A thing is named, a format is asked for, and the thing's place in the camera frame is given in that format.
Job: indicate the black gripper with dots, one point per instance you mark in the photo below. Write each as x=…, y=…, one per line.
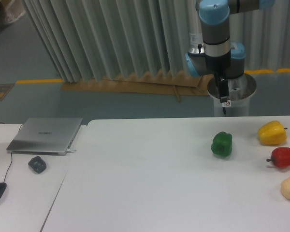
x=219, y=65

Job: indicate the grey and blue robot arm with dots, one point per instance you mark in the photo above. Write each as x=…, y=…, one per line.
x=217, y=55

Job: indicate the brown cardboard sheet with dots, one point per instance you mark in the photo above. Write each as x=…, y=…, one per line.
x=177, y=86

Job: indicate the green bell pepper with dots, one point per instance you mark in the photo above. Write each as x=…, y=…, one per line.
x=222, y=144

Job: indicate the yellow bell pepper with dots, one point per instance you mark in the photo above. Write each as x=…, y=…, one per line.
x=272, y=133

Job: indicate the red bell pepper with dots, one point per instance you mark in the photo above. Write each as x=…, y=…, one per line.
x=280, y=157

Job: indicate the grey-green pleated curtain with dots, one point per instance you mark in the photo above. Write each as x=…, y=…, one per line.
x=106, y=38

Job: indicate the silver laptop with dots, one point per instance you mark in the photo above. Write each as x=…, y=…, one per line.
x=45, y=136

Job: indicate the black earbuds case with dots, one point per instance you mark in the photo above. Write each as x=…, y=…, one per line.
x=37, y=164

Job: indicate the cardboard boxes in corner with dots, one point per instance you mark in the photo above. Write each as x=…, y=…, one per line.
x=10, y=11

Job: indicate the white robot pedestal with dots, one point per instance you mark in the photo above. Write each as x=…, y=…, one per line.
x=241, y=89

